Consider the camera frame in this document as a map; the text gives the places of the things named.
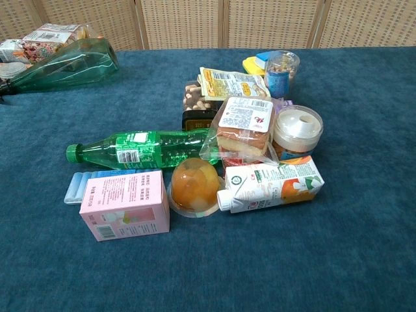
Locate light blue ribbed pack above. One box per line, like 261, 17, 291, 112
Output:
63, 169, 153, 205

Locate clear box of brown nuts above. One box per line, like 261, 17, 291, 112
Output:
181, 73, 224, 131

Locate white patterned drink carton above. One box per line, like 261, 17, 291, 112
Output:
0, 38, 62, 64

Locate large clear green bottle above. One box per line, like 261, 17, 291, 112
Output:
0, 38, 120, 96

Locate purple packet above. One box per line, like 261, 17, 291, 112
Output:
271, 96, 295, 113

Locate clear jar with cream lid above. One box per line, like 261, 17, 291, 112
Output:
271, 105, 324, 162

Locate green plastic soda bottle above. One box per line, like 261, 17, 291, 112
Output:
66, 128, 220, 171

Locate blue table cloth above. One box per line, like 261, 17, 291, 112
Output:
0, 46, 416, 312

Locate round white lidded cup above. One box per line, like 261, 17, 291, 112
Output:
0, 61, 33, 81

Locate yellow snack bag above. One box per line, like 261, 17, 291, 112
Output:
198, 66, 272, 101

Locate bread package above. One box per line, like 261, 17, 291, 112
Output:
198, 96, 280, 164

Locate pink cardboard box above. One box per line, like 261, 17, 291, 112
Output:
79, 170, 171, 242

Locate yellow and blue container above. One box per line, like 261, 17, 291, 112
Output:
241, 51, 273, 78

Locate clear cup with blue label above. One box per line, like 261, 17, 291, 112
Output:
264, 51, 300, 99

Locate white orange juice carton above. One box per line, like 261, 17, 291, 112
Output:
216, 155, 326, 215

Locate woven folding screen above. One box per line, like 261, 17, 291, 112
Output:
0, 0, 416, 51

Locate snack packages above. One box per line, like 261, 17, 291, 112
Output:
22, 23, 98, 51

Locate red snack packet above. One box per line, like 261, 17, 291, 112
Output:
218, 146, 265, 168

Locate fruit jelly cup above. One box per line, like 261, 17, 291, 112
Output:
167, 158, 226, 218

